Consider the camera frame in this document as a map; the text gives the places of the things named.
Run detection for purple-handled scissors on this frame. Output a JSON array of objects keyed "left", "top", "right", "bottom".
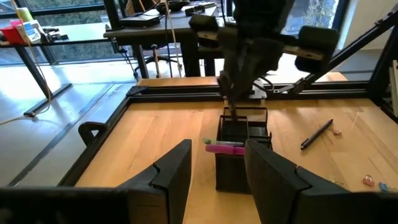
[{"left": 205, "top": 144, "right": 246, "bottom": 156}]

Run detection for white and blue box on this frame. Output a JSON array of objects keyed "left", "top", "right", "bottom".
[{"left": 15, "top": 20, "right": 43, "bottom": 44}]

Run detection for black aluminium table frame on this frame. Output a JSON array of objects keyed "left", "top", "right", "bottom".
[{"left": 57, "top": 2, "right": 398, "bottom": 187}]

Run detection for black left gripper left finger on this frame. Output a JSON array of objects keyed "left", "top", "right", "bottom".
[{"left": 0, "top": 139, "right": 193, "bottom": 224}]

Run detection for black clamp handle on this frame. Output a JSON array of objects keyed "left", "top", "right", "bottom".
[{"left": 78, "top": 121, "right": 109, "bottom": 147}]

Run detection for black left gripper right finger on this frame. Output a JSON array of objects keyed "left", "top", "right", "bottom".
[{"left": 244, "top": 139, "right": 398, "bottom": 224}]

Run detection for dark office desk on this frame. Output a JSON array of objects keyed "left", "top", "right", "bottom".
[{"left": 103, "top": 1, "right": 237, "bottom": 78}]

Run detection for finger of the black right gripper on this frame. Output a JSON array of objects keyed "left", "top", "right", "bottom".
[
  {"left": 217, "top": 70, "right": 241, "bottom": 102},
  {"left": 239, "top": 67, "right": 268, "bottom": 99}
]

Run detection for red box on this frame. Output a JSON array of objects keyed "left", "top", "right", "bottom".
[{"left": 0, "top": 26, "right": 24, "bottom": 44}]

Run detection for yellow cable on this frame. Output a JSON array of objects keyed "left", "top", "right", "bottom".
[{"left": 0, "top": 0, "right": 53, "bottom": 126}]

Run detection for pale yellow binder clip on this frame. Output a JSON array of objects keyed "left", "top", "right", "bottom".
[{"left": 328, "top": 175, "right": 345, "bottom": 187}]

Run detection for black mesh desk organizer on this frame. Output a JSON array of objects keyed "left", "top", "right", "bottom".
[{"left": 215, "top": 106, "right": 273, "bottom": 195}]

